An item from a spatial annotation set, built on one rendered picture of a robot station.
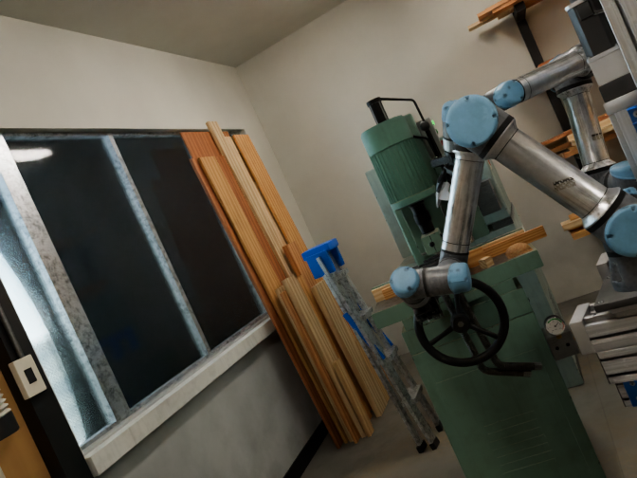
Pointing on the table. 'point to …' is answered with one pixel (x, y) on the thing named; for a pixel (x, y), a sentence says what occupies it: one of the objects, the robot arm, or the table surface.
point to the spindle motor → (398, 162)
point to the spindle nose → (422, 217)
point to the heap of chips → (518, 249)
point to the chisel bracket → (432, 241)
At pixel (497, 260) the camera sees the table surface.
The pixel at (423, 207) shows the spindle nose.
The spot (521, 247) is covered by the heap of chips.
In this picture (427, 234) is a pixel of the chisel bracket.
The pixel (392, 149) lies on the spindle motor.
